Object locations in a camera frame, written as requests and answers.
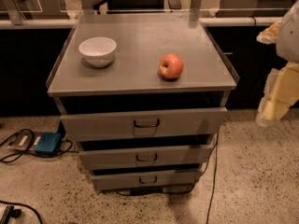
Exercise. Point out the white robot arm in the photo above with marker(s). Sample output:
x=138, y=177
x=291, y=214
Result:
x=287, y=45

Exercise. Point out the grey drawer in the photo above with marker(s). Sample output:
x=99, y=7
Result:
x=148, y=179
x=144, y=157
x=143, y=124

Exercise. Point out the flat grey device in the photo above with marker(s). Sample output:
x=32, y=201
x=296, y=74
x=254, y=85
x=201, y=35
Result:
x=25, y=140

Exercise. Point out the grey bottom drawer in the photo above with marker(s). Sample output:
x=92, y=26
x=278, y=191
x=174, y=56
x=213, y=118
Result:
x=148, y=179

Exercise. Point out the grey metal drawer cabinet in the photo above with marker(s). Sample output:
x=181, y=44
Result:
x=131, y=82

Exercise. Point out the white ceramic bowl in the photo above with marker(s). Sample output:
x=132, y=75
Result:
x=98, y=51

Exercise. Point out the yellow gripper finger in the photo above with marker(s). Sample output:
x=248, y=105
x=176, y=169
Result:
x=281, y=91
x=270, y=34

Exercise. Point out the black power strip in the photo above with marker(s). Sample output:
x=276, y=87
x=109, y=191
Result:
x=9, y=213

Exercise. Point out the red apple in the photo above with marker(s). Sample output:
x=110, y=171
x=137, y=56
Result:
x=170, y=66

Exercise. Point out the blue electronics box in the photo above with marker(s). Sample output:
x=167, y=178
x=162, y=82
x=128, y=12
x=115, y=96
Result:
x=47, y=144

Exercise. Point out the grey top drawer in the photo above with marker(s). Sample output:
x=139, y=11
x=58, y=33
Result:
x=143, y=124

